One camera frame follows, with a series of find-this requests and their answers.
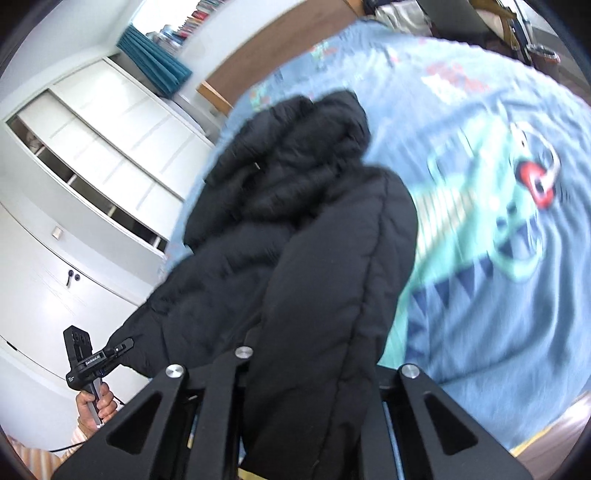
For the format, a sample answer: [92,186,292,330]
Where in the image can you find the wooden bed frame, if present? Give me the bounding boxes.
[196,0,366,112]

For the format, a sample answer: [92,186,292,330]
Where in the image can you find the white wardrobe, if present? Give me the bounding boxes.
[0,58,219,455]

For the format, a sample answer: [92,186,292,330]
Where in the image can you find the person's left forearm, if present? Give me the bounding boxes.
[0,413,95,480]

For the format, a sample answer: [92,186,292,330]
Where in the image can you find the person's left hand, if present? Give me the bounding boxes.
[76,382,116,431]

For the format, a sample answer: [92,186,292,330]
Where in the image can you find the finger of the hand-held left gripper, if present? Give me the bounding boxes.
[105,338,136,366]

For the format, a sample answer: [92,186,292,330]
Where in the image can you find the white garment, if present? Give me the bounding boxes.
[373,4,433,34]

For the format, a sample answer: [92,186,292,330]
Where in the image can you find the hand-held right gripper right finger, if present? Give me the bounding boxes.
[361,364,533,480]

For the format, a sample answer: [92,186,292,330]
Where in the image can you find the black cable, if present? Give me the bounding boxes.
[44,396,126,453]

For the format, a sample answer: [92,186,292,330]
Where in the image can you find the blue printed blanket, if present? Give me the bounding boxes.
[165,21,591,454]

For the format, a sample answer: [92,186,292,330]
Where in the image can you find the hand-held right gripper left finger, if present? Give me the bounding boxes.
[51,346,256,480]

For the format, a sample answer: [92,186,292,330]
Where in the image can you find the teal curtain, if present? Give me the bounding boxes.
[116,24,193,99]

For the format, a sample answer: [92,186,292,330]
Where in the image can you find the black puffer jacket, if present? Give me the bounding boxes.
[111,90,419,479]

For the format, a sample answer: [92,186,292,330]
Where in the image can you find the row of books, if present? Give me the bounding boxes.
[147,0,232,48]

